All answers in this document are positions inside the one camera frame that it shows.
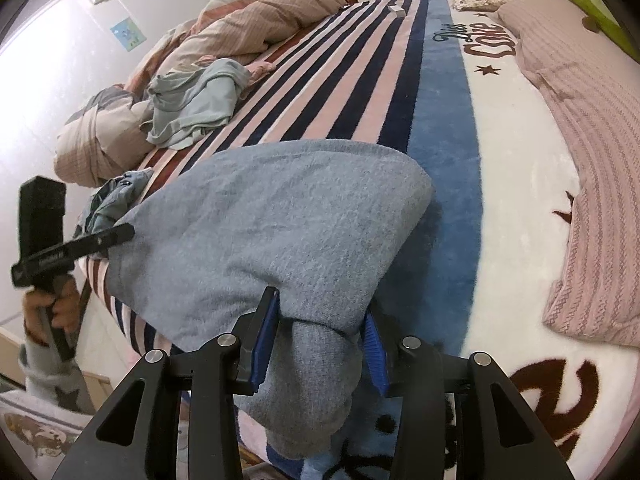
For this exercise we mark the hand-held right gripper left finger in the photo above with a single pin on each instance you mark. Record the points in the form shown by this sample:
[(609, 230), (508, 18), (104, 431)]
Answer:
[(267, 330)]

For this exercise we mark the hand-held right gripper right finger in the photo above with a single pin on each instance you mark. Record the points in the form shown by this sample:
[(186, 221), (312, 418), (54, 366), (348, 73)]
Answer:
[(375, 355)]

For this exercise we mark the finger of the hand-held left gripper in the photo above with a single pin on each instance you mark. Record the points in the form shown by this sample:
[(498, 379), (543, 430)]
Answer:
[(105, 240)]

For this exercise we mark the grey-blue pants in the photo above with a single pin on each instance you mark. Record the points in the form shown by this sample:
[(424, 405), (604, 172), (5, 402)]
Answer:
[(275, 220)]

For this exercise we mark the person's left forearm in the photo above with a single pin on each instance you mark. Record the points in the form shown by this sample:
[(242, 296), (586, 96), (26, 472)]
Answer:
[(50, 385)]

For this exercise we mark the person's left hand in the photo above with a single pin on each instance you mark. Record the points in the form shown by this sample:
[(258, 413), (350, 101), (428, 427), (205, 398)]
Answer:
[(67, 310)]

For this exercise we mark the crumpled blue garment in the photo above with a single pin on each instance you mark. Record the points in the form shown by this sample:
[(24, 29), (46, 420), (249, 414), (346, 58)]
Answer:
[(112, 200)]

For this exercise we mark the light green garment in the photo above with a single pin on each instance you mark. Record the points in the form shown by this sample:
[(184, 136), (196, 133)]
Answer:
[(200, 100)]

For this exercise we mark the cartoon printed cloth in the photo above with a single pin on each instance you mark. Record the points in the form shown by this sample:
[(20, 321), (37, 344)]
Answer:
[(35, 430)]

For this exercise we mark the striped plush blanket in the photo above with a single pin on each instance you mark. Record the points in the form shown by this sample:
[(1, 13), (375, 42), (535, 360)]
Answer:
[(450, 160)]

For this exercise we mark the pink cloth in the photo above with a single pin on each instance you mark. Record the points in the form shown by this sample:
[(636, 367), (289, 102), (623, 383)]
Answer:
[(261, 71)]

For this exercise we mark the pink grey checked duvet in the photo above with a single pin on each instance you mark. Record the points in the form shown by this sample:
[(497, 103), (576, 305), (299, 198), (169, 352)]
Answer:
[(225, 25)]

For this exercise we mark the pink knit blanket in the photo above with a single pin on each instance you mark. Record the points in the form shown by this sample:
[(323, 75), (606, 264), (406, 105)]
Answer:
[(595, 135)]

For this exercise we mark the small white box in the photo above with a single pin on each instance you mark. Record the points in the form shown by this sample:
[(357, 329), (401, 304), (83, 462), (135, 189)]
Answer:
[(397, 11)]

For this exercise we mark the light blue wall poster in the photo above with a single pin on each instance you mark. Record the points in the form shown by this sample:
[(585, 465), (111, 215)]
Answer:
[(127, 33)]

